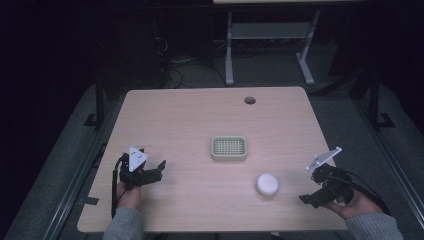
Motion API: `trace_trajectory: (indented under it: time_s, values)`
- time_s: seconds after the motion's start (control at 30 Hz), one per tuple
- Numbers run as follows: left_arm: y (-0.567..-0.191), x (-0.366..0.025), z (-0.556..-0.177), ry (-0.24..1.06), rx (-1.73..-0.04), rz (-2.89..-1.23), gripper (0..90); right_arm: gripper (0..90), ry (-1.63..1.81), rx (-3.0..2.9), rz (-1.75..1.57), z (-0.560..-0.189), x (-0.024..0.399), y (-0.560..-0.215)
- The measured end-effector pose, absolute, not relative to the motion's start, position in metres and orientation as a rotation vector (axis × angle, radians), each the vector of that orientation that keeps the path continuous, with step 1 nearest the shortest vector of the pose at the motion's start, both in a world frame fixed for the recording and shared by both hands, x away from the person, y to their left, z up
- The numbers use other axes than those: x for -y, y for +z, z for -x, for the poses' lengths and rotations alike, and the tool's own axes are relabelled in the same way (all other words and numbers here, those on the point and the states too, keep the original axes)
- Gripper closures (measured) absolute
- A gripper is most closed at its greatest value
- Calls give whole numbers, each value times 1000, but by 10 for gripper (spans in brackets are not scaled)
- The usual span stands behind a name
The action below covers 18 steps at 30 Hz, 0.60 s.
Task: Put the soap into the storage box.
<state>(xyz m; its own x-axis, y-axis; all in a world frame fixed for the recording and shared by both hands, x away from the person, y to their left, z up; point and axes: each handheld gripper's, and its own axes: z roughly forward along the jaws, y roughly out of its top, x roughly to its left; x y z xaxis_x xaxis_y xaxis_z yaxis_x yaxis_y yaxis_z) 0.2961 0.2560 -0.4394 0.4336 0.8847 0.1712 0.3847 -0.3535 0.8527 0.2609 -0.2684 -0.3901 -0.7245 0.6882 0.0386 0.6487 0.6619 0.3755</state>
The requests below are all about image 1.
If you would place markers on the metal floor rail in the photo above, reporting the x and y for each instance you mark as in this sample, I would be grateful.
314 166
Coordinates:
75 186
393 166

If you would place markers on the person's left hand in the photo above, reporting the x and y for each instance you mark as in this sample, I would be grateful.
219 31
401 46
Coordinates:
129 198

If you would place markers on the dark tape strip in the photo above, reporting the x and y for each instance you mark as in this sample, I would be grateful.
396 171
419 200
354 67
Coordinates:
88 201

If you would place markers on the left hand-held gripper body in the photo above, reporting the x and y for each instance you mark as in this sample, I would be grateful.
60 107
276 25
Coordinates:
132 173

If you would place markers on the green slotted soap dish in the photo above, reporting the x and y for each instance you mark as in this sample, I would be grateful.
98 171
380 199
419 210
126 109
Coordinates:
229 148

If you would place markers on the person's right hand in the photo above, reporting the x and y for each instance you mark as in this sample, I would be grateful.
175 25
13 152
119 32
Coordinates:
355 206

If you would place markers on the black metal stand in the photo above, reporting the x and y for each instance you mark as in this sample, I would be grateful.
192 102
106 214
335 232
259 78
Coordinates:
375 100
98 103

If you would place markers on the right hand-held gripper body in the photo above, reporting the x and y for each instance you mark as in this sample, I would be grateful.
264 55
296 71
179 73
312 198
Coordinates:
335 183

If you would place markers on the white metal desk frame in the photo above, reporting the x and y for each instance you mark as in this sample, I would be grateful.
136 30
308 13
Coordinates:
270 30

